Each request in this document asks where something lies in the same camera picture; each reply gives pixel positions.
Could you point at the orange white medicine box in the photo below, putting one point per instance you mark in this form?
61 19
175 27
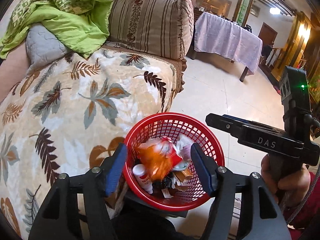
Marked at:
185 176

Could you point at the leaf printed blanket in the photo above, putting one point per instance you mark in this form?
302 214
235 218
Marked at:
75 120

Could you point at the red plastic basket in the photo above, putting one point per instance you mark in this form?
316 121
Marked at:
172 116

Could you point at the potted plant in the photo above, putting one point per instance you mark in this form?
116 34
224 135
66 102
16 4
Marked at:
315 87

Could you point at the black plastic bag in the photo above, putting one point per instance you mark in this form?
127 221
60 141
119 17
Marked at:
160 183

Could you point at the grey quilted pillow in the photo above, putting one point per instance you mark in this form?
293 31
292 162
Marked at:
42 45

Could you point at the wooden partition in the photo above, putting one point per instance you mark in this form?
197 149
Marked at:
292 45

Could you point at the white spray bottle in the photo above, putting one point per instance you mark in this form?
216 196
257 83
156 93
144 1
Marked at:
141 175

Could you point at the person's right hand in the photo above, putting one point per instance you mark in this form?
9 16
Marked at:
295 185

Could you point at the green white wall scroll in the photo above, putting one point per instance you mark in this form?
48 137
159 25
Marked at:
246 2

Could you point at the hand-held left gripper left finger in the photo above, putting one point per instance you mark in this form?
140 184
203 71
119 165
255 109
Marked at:
116 171

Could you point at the purple tablecloth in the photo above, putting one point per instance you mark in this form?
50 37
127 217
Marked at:
225 40

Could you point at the striped sofa cushion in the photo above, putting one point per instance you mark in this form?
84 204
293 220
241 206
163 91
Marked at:
150 25

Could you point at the white wrapper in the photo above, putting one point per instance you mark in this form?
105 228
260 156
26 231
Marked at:
167 193

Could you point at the brown wooden door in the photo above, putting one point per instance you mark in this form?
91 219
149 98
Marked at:
267 35

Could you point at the green patterned quilt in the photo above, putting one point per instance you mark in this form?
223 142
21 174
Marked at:
62 27

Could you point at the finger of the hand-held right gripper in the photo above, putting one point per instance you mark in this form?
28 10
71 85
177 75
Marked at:
225 126
236 119

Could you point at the wooden table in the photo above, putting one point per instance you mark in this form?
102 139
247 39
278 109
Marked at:
243 76

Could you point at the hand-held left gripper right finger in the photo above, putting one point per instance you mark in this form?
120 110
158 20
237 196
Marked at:
202 173

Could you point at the brown pink sofa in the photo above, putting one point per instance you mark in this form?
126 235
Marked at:
10 70

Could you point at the pale green sock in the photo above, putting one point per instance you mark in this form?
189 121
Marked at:
182 165

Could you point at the person's right forearm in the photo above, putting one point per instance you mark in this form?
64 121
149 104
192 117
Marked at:
307 210

